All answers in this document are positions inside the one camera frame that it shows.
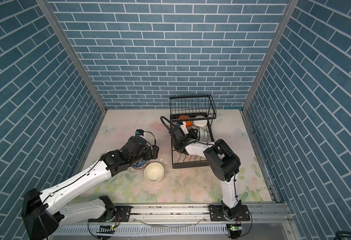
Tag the green ringed bowl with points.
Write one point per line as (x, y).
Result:
(203, 135)

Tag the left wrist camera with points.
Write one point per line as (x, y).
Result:
(139, 132)

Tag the white slotted cable duct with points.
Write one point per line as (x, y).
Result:
(140, 230)

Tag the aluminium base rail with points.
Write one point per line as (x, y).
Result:
(253, 221)

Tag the cream plain bowl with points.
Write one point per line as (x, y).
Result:
(154, 172)

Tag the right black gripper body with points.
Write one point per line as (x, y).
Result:
(191, 137)

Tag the red starburst patterned bowl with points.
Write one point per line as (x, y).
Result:
(194, 131)

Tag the blue triangle patterned bowl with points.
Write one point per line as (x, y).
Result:
(140, 165)

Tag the orange square bowl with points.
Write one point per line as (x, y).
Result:
(185, 120)

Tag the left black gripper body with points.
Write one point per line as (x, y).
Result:
(145, 154)

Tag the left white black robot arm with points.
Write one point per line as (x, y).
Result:
(43, 212)

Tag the black wire dish rack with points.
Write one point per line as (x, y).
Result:
(194, 115)

